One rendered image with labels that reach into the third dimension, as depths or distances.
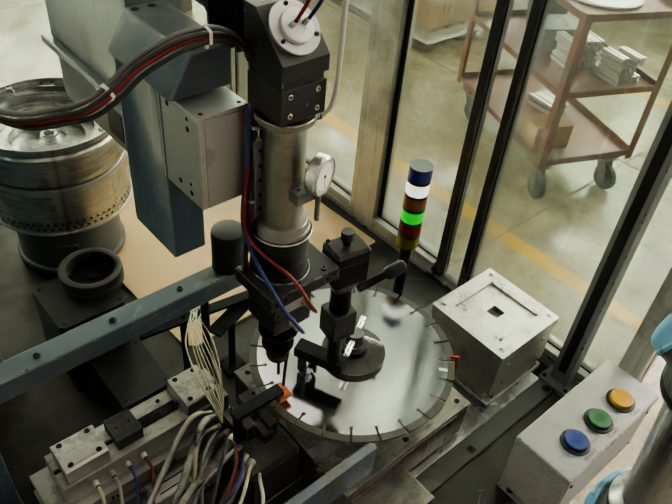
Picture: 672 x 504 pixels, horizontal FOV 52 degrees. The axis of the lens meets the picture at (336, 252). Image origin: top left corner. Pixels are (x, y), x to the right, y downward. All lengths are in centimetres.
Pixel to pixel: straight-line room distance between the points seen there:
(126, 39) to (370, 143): 89
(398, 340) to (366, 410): 17
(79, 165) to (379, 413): 76
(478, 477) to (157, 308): 65
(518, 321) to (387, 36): 65
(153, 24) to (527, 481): 93
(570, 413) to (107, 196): 101
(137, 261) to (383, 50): 74
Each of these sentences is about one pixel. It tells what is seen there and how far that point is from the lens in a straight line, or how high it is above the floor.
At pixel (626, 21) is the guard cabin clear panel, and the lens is 122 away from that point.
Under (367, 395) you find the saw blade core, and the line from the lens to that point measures 115.
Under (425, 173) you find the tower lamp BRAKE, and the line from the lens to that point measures 128.
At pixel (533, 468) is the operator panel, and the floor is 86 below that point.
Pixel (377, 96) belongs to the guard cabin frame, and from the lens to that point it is 159.
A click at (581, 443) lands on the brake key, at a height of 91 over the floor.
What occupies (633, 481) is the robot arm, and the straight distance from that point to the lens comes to 105.
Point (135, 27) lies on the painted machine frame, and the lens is 86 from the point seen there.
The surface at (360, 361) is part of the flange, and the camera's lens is 118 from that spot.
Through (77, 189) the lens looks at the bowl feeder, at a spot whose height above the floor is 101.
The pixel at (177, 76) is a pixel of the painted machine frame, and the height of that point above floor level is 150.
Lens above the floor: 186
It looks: 41 degrees down
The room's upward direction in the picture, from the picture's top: 6 degrees clockwise
